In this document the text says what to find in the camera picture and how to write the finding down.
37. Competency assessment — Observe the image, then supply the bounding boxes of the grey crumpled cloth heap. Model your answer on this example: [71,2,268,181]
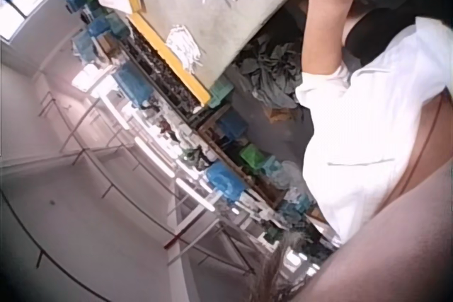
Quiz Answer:
[236,35,306,109]

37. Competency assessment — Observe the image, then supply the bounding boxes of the stack of blue green crates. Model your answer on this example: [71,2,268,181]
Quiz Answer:
[62,0,132,64]

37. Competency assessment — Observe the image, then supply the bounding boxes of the white metal frame tables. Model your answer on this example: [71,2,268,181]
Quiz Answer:
[35,64,256,275]

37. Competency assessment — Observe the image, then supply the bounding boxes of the clear plastic bag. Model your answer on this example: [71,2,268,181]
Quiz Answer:
[278,159,306,190]

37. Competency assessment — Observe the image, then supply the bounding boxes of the black floor cable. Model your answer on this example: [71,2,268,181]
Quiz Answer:
[0,188,110,298]

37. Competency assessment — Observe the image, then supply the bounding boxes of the blue plastic crate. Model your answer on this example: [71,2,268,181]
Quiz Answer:
[216,110,249,141]
[113,64,154,109]
[205,161,246,204]

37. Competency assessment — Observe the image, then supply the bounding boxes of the bright window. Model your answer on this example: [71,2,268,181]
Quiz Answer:
[0,0,62,42]

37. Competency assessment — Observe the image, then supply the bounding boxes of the grey yellow-edged work table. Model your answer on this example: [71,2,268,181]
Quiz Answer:
[118,0,305,107]

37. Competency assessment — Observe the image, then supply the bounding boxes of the bright green plastic crate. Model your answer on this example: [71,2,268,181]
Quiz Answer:
[239,144,267,173]

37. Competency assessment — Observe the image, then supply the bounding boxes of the long cluttered workbench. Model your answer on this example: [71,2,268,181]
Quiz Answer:
[118,28,340,257]

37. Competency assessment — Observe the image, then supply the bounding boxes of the small pile of white strips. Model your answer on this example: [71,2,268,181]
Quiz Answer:
[165,25,207,74]

